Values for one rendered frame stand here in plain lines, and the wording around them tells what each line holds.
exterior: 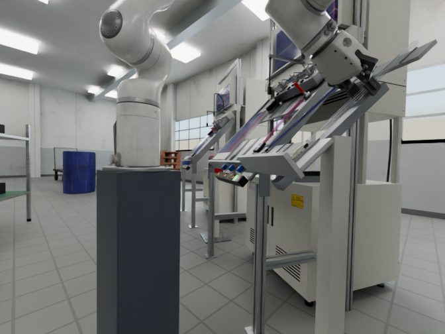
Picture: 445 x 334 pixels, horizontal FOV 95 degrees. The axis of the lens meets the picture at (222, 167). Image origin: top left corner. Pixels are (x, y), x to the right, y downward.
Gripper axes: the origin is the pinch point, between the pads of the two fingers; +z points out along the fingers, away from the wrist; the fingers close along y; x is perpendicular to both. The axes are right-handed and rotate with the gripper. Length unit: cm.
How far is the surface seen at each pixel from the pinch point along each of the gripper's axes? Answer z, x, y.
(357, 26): 0, -58, 39
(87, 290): -16, 131, 80
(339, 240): 27.6, 31.8, 8.0
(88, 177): -143, 189, 435
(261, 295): 38, 65, 34
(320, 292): 37, 48, 12
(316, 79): 2, -29, 45
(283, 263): 38, 50, 35
